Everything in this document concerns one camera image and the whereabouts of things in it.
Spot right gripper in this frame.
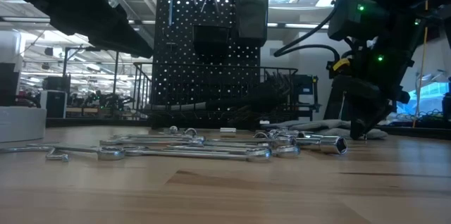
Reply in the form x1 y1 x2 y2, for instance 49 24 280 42
330 37 416 141

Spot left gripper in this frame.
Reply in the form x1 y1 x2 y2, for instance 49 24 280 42
49 0 154 59

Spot black leaning boards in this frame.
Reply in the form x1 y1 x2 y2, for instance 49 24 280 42
323 74 345 121

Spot black metal pegboard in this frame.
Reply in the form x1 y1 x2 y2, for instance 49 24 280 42
152 0 271 126

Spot grey striped work glove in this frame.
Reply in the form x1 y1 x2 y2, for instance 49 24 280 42
262 118 388 140

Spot black equipment cart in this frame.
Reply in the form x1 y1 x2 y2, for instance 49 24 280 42
288 74 321 121

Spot blue lit screen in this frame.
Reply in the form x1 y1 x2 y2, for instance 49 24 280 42
396 82 451 116

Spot short black bin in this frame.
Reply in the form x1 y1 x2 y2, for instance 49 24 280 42
192 25 232 54

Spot white box appliance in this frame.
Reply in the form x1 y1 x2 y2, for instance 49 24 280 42
39 89 68 119

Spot ceiling light strip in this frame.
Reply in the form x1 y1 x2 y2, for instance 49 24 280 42
0 16 50 23
267 22 330 30

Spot tall black bin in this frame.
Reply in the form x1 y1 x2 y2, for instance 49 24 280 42
233 0 271 47

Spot white column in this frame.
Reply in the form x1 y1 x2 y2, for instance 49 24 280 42
0 30 26 63

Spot black box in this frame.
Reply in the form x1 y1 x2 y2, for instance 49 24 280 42
0 62 20 107

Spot white masking tape roll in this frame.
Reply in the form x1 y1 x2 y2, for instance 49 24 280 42
0 106 48 143

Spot tangled cable bundle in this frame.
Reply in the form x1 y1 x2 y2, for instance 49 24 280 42
396 109 451 128

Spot yellow cable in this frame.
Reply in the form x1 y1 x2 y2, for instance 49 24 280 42
414 0 429 128

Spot black metal stand frame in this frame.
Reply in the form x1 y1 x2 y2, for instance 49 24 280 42
62 45 120 93

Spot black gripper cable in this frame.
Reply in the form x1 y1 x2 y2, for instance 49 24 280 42
273 42 341 61

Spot black wire basket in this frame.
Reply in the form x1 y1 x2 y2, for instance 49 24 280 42
132 62 299 128

